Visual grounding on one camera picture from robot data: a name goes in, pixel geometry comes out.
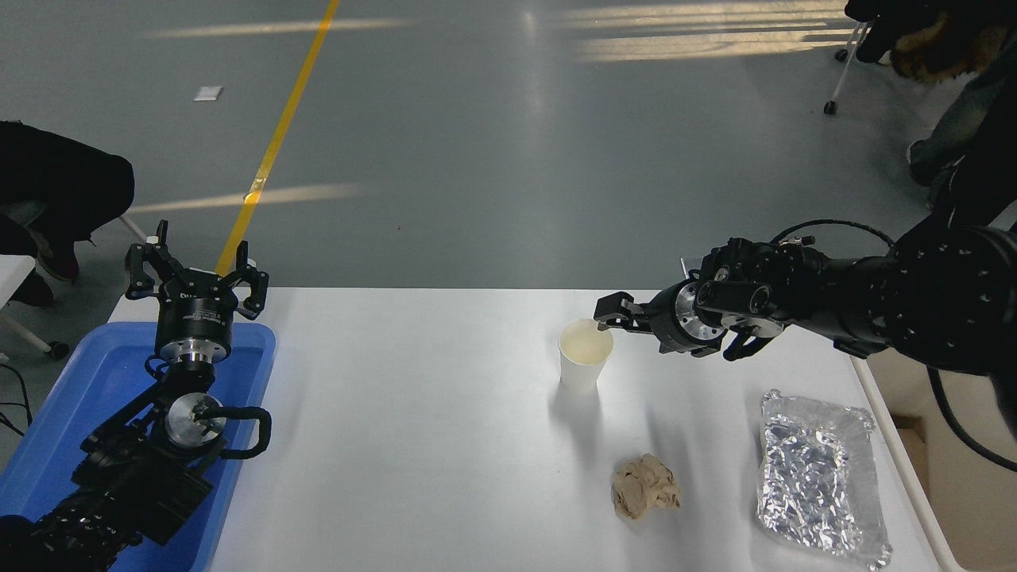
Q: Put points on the blue plastic tray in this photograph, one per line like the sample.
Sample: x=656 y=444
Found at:
x=87 y=381

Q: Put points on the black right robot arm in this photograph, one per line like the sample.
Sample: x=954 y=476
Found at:
x=914 y=302

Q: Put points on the white wheeled stand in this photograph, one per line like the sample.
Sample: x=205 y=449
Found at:
x=12 y=274

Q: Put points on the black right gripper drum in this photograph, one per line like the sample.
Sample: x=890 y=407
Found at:
x=667 y=322

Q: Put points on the white chair leg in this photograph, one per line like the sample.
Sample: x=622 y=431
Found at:
x=133 y=229

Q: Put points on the crumpled silver foil tray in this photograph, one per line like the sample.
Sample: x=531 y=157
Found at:
x=818 y=477

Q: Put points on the crumpled tan paper ball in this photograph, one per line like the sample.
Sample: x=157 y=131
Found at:
x=643 y=488

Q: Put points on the person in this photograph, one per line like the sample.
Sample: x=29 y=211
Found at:
x=56 y=183
x=993 y=175
x=961 y=119

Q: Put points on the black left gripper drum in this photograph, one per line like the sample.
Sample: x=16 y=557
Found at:
x=195 y=314

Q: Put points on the white wheeled chair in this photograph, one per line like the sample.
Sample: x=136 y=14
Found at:
x=846 y=67

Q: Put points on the dark fur-trimmed coat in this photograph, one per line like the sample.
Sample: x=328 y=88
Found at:
x=929 y=40

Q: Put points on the white paper cup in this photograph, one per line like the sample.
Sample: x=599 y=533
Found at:
x=582 y=373

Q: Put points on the large pale plastic bin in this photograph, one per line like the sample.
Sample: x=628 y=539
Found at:
x=969 y=508

